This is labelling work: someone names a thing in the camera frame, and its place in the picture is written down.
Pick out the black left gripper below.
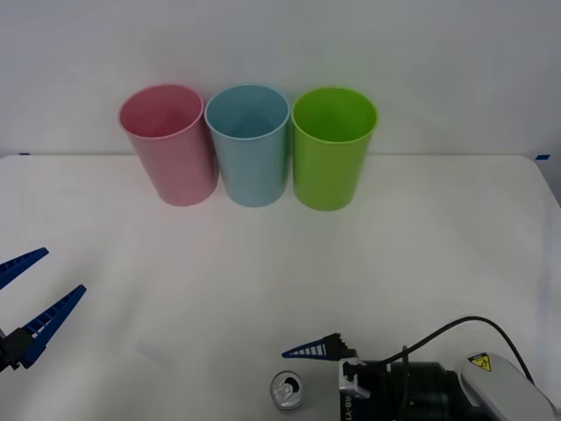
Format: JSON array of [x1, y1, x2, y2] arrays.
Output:
[[0, 247, 88, 375]]

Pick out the pink plastic waste bin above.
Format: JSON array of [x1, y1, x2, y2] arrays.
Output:
[[117, 82, 219, 207]]

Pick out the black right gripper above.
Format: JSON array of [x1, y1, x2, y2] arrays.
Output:
[[280, 332, 412, 421]]

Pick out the silver drink can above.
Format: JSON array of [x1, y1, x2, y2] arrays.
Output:
[[269, 369, 305, 412]]

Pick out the pale blue plastic waste bin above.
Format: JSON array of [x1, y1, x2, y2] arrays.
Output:
[[203, 83, 291, 208]]

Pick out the green plastic waste bin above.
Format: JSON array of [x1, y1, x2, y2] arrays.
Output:
[[290, 86, 380, 212]]

